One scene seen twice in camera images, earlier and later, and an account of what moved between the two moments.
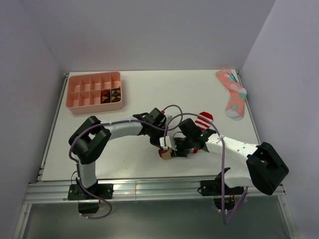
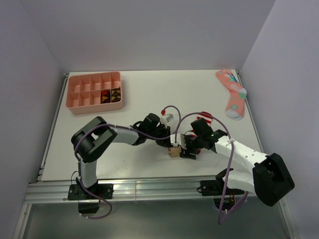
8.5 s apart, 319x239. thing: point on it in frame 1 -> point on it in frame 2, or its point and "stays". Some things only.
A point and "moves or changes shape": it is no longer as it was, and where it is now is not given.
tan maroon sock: [165, 155] moves or changes shape
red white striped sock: [203, 124] stays
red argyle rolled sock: [105, 96] stays
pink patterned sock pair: [235, 105] stays
